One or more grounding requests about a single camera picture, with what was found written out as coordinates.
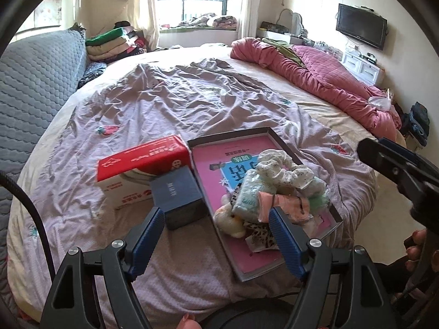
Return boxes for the leopard print cloth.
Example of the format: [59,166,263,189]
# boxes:
[243,221,278,253]

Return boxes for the green floral tissue pack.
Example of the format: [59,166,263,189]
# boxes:
[232,169,277,223]

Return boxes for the white patterned scrunchie cloth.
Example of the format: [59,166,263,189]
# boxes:
[255,149,327,198]

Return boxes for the green round soft ball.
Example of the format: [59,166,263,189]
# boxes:
[308,192,331,214]

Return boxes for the cream plush toy pink bow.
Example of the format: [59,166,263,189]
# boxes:
[213,195,246,239]

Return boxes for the person right hand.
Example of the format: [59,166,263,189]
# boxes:
[405,229,427,272]

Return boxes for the person left hand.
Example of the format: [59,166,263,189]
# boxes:
[176,313,202,329]

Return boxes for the dark clothes on floor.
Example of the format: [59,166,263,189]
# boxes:
[399,102,430,147]

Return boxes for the mauve wrinkled bed sheet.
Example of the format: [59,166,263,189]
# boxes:
[19,59,376,328]

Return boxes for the dark blue small box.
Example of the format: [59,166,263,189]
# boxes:
[150,166,208,230]

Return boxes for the red white carton box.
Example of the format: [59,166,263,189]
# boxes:
[97,134,191,210]

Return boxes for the clear plastic bag on comforter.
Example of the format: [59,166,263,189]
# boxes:
[368,96,392,112]

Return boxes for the pink book tray box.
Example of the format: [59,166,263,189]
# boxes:
[187,127,342,282]

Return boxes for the white drawer cabinet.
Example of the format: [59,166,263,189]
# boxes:
[342,50,385,87]

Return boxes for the pink quilted comforter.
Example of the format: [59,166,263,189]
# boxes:
[230,37,402,141]

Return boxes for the grey quilted headboard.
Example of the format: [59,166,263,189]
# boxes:
[0,28,89,316]

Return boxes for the stack of folded clothes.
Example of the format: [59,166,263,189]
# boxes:
[86,21,148,64]

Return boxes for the clothes pile on windowsill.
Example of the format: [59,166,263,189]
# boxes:
[161,13,237,30]

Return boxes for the black cable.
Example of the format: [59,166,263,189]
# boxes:
[0,170,57,282]

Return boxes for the black wall television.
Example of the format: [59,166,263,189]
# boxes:
[336,4,388,50]

